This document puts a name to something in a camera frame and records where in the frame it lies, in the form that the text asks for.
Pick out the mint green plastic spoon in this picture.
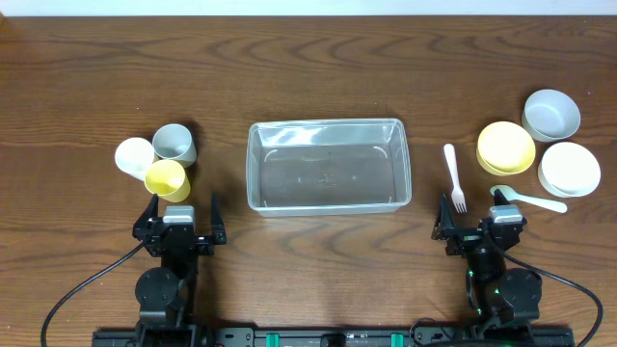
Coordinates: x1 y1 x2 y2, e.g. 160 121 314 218
490 185 568 213

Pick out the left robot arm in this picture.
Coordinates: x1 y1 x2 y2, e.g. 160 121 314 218
132 195 227 346

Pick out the white plastic bowl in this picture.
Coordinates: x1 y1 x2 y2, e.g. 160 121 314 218
538 142 602 198

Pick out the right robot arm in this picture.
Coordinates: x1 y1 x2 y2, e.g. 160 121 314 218
431 193 542 342

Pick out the yellow plastic cup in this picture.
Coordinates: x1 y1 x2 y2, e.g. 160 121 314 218
145 159 191 202

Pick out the white plastic cup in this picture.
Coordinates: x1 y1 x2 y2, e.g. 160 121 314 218
115 137 159 181

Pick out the grey plastic cup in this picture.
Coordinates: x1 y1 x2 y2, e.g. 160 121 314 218
152 123 197 168

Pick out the clear plastic container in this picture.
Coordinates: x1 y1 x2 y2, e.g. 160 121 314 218
246 119 413 217

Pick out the pink plastic fork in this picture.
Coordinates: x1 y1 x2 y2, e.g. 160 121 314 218
443 144 467 214

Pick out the yellow plastic bowl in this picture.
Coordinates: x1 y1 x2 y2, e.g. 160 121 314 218
476 121 536 176

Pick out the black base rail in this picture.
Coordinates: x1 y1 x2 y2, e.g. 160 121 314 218
92 326 575 347

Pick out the grey plastic bowl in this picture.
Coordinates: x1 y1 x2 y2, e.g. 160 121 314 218
522 89 581 143

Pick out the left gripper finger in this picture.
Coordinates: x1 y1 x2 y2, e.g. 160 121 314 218
210 194 226 234
134 194 159 232

